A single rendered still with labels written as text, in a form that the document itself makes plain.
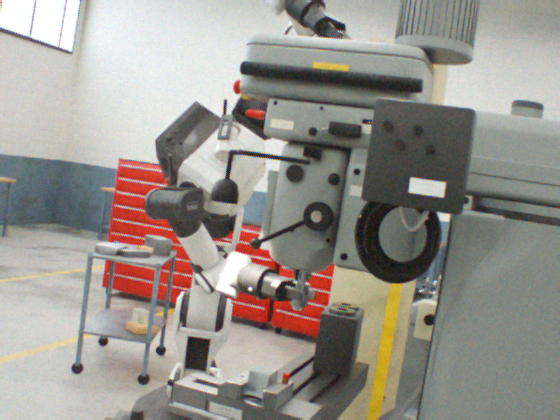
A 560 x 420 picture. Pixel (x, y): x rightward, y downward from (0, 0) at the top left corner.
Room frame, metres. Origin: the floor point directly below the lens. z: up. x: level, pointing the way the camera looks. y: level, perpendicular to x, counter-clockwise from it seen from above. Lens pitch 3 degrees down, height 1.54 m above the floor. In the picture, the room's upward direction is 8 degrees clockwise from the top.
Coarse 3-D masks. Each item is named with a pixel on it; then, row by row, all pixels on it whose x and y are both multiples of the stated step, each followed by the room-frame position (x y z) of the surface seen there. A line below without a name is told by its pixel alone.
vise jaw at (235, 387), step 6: (246, 372) 1.66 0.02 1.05; (234, 378) 1.59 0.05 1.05; (240, 378) 1.60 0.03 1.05; (246, 378) 1.61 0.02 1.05; (222, 384) 1.57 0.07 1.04; (228, 384) 1.57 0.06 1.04; (234, 384) 1.56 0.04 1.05; (240, 384) 1.56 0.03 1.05; (246, 384) 1.58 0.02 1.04; (222, 390) 1.57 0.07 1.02; (228, 390) 1.57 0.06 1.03; (234, 390) 1.56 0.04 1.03; (240, 390) 1.56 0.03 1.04; (228, 396) 1.57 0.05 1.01; (234, 396) 1.56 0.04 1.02; (240, 396) 1.56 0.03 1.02
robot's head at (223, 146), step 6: (234, 126) 2.06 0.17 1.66; (222, 132) 2.05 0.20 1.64; (234, 132) 2.05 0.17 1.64; (234, 138) 2.04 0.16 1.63; (216, 144) 2.04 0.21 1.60; (222, 144) 2.01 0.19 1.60; (228, 144) 2.01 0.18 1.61; (234, 144) 2.02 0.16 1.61; (216, 150) 2.01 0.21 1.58; (222, 150) 2.00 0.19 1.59; (228, 150) 2.00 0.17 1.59; (216, 156) 2.03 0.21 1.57; (222, 156) 2.03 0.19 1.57; (234, 156) 2.02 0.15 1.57
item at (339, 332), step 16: (336, 304) 2.28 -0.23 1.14; (352, 304) 2.32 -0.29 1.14; (320, 320) 2.16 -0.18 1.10; (336, 320) 2.15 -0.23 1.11; (352, 320) 2.14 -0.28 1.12; (320, 336) 2.16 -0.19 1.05; (336, 336) 2.15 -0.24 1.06; (352, 336) 2.14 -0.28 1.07; (320, 352) 2.16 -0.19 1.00; (336, 352) 2.15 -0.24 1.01; (352, 352) 2.14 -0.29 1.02; (320, 368) 2.16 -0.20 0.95; (336, 368) 2.15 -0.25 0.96
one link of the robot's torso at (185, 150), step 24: (192, 120) 2.18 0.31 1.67; (216, 120) 2.19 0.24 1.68; (168, 144) 2.13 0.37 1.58; (192, 144) 2.13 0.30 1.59; (240, 144) 2.15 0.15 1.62; (264, 144) 2.19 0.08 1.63; (168, 168) 2.22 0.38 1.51; (192, 168) 2.09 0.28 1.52; (216, 168) 2.10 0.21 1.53; (240, 168) 2.12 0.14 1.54; (264, 168) 2.23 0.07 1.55; (240, 192) 2.16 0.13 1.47; (216, 216) 2.25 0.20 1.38
